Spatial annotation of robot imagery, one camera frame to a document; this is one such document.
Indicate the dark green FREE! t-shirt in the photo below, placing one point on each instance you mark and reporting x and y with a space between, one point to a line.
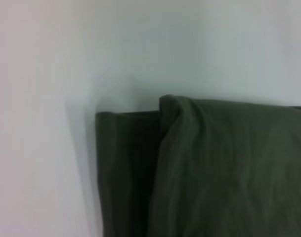
214 172

